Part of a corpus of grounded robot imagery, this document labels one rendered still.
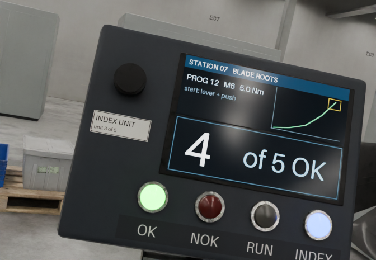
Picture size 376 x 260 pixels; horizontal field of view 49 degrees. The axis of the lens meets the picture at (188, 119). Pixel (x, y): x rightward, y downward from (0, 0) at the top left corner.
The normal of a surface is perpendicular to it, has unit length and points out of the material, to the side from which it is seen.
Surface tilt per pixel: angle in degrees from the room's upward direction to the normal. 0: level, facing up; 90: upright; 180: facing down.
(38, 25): 90
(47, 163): 95
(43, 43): 90
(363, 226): 53
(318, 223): 73
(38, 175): 95
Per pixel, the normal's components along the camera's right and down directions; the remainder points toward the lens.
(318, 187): 0.15, -0.15
